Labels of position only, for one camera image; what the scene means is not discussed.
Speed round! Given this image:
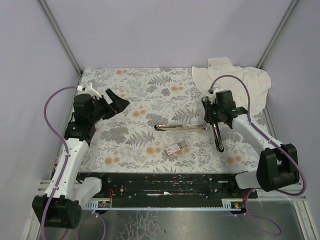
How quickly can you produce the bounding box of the left aluminium frame post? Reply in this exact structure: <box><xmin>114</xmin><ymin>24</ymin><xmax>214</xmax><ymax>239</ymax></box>
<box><xmin>36</xmin><ymin>0</ymin><xmax>83</xmax><ymax>76</ymax></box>

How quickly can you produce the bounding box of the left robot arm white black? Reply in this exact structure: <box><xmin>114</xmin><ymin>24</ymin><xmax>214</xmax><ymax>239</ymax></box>
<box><xmin>32</xmin><ymin>86</ymin><xmax>130</xmax><ymax>229</ymax></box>

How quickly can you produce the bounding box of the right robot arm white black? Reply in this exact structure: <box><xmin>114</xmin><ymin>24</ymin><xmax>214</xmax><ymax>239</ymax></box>
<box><xmin>201</xmin><ymin>90</ymin><xmax>300</xmax><ymax>192</ymax></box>

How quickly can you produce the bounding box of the floral patterned table mat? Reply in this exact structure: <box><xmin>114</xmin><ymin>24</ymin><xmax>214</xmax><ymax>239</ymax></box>
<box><xmin>79</xmin><ymin>67</ymin><xmax>259</xmax><ymax>173</ymax></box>

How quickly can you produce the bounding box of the aluminium frame post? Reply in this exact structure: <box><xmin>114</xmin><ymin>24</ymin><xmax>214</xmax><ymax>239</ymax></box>
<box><xmin>256</xmin><ymin>0</ymin><xmax>301</xmax><ymax>69</ymax></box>
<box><xmin>36</xmin><ymin>0</ymin><xmax>83</xmax><ymax>76</ymax></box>

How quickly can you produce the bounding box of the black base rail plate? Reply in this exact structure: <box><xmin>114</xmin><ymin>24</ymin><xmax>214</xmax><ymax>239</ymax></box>
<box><xmin>77</xmin><ymin>172</ymin><xmax>258</xmax><ymax>214</ymax></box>

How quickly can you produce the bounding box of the red white staple box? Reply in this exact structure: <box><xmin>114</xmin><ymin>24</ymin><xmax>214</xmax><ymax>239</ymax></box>
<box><xmin>165</xmin><ymin>140</ymin><xmax>189</xmax><ymax>156</ymax></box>

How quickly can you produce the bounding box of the cream white cloth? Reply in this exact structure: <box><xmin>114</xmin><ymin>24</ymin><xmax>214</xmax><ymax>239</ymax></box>
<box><xmin>191</xmin><ymin>57</ymin><xmax>271</xmax><ymax>115</ymax></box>

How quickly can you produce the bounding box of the right aluminium frame post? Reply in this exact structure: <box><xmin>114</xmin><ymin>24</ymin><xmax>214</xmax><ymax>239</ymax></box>
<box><xmin>256</xmin><ymin>0</ymin><xmax>301</xmax><ymax>69</ymax></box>

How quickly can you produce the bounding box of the silver stapler magazine rail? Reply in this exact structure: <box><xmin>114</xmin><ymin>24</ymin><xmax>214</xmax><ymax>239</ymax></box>
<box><xmin>154</xmin><ymin>124</ymin><xmax>208</xmax><ymax>132</ymax></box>

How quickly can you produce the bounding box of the aluminium extrusion crossbar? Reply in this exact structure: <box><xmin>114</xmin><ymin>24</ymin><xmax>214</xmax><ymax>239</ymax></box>
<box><xmin>36</xmin><ymin>180</ymin><xmax>302</xmax><ymax>200</ymax></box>

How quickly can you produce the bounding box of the black stapler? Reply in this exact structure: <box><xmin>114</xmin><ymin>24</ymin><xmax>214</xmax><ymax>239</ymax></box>
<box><xmin>212</xmin><ymin>123</ymin><xmax>224</xmax><ymax>153</ymax></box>

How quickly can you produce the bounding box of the white slotted cable duct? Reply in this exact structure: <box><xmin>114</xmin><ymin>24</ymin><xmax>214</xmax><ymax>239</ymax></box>
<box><xmin>84</xmin><ymin>199</ymin><xmax>112</xmax><ymax>210</ymax></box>

